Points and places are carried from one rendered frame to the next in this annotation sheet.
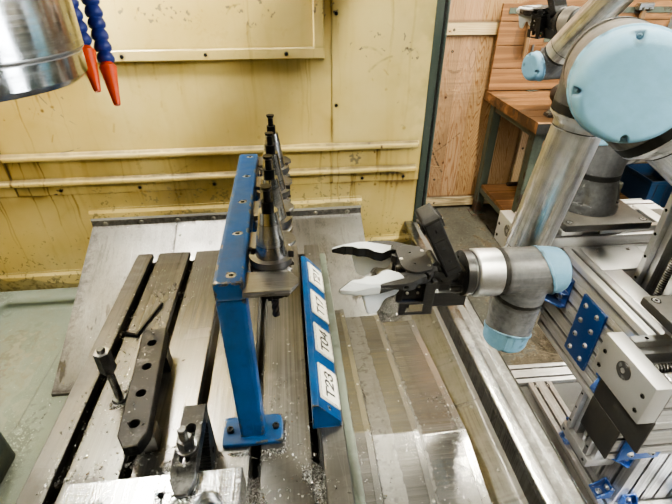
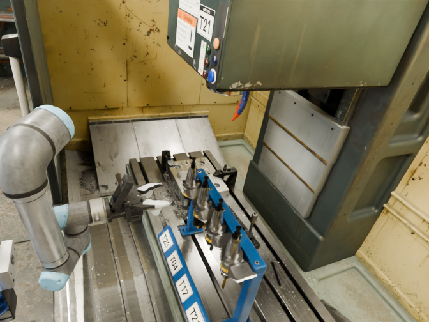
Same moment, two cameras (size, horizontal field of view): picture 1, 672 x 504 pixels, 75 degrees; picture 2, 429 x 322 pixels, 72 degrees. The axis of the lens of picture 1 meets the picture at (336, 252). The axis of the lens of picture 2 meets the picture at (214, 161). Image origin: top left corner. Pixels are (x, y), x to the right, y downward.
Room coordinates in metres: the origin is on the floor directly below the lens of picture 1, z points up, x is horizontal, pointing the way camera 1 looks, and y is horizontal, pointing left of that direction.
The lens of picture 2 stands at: (1.33, -0.18, 1.89)
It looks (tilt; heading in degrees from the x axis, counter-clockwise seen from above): 33 degrees down; 157
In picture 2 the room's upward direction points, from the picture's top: 10 degrees clockwise
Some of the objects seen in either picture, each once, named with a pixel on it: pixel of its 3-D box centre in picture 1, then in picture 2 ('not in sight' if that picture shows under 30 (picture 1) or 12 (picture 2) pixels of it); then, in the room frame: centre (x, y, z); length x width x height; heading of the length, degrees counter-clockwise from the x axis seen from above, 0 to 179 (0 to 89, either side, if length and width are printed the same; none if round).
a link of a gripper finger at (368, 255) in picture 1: (361, 260); (156, 208); (0.58, -0.04, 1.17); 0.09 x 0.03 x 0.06; 72
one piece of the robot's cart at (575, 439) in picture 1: (586, 442); not in sight; (0.81, -0.77, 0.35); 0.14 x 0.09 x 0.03; 5
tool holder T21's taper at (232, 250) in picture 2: (272, 149); (233, 245); (0.85, 0.13, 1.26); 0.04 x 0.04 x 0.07
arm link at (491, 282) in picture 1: (479, 270); (98, 210); (0.56, -0.22, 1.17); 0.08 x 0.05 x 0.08; 6
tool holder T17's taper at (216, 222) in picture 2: (272, 170); (217, 216); (0.74, 0.11, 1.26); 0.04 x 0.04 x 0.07
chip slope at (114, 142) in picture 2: not in sight; (165, 156); (-0.35, 0.18, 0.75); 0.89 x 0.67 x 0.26; 96
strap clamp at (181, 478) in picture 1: (192, 457); not in sight; (0.37, 0.21, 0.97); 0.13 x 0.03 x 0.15; 6
